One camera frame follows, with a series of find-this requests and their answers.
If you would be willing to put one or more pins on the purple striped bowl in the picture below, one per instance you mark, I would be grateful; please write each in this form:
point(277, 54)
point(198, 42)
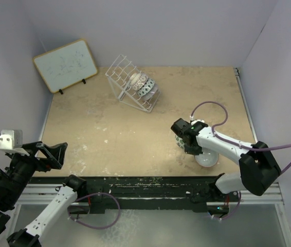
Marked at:
point(150, 94)

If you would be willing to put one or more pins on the aluminium side rail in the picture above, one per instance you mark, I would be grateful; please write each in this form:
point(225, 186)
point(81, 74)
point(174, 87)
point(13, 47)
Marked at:
point(251, 121)

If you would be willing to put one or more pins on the maroon lattice pattern bowl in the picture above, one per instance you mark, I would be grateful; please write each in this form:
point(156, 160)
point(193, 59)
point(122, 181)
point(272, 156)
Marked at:
point(137, 80)

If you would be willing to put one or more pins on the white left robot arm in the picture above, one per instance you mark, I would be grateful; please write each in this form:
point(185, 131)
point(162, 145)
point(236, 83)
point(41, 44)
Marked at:
point(14, 180)

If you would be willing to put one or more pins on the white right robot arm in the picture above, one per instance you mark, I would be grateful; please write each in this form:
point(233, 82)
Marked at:
point(234, 150)

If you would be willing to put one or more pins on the black table front rail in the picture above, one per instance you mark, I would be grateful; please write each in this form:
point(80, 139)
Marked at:
point(144, 193)

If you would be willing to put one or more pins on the white wire dish rack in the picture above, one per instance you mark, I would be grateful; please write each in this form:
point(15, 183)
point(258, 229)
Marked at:
point(118, 76)

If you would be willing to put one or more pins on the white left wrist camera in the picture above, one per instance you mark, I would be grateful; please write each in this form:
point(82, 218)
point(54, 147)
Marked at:
point(11, 142)

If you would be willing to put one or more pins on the blue floral pattern bowl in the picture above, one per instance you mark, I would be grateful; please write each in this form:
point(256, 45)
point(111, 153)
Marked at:
point(146, 88)

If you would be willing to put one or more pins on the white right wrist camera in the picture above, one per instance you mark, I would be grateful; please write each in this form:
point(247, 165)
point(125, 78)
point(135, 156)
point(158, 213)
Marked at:
point(193, 120)

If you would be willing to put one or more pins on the green leaf pattern bowl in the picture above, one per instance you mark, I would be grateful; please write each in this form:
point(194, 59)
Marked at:
point(179, 141)

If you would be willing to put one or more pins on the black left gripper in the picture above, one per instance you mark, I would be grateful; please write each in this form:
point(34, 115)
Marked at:
point(54, 154)

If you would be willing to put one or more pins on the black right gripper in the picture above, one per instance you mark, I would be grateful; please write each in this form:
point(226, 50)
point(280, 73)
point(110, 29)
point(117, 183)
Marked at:
point(193, 152)

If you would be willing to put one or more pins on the yellow framed whiteboard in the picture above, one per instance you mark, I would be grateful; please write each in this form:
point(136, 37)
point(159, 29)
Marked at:
point(65, 66)

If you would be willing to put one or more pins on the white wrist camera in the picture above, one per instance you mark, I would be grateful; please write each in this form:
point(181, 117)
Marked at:
point(193, 120)
point(11, 142)

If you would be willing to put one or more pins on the grey bowl red rim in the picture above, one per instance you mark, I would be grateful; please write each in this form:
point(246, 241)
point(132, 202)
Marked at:
point(207, 159)

